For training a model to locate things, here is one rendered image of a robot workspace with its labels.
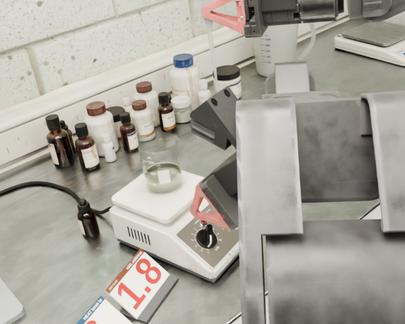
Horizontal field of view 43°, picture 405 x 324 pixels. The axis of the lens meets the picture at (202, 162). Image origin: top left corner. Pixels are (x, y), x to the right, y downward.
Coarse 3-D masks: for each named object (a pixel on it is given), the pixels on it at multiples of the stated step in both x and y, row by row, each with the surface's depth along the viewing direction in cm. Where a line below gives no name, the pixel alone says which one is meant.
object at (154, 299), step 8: (160, 280) 75; (168, 280) 75; (176, 280) 75; (160, 288) 74; (168, 288) 74; (112, 296) 70; (152, 296) 73; (160, 296) 72; (120, 304) 70; (144, 304) 71; (152, 304) 71; (120, 312) 71; (128, 312) 70; (136, 312) 70; (144, 312) 70; (152, 312) 70; (144, 320) 69
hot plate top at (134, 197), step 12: (144, 180) 83; (192, 180) 82; (120, 192) 81; (132, 192) 81; (144, 192) 80; (180, 192) 79; (192, 192) 79; (120, 204) 79; (132, 204) 78; (144, 204) 78; (156, 204) 77; (168, 204) 77; (180, 204) 77; (156, 216) 75; (168, 216) 74
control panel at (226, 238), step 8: (208, 208) 79; (192, 224) 76; (200, 224) 77; (216, 224) 78; (184, 232) 75; (192, 232) 75; (216, 232) 77; (224, 232) 77; (232, 232) 78; (184, 240) 74; (192, 240) 74; (224, 240) 76; (232, 240) 77; (192, 248) 74; (200, 248) 74; (216, 248) 75; (224, 248) 75; (208, 256) 74; (216, 256) 74; (216, 264) 73
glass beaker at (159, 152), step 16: (144, 144) 80; (160, 144) 81; (176, 144) 76; (144, 160) 76; (160, 160) 76; (176, 160) 77; (144, 176) 79; (160, 176) 77; (176, 176) 78; (160, 192) 78
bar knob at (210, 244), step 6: (210, 228) 75; (198, 234) 75; (204, 234) 75; (210, 234) 74; (198, 240) 74; (204, 240) 75; (210, 240) 73; (216, 240) 75; (204, 246) 74; (210, 246) 74
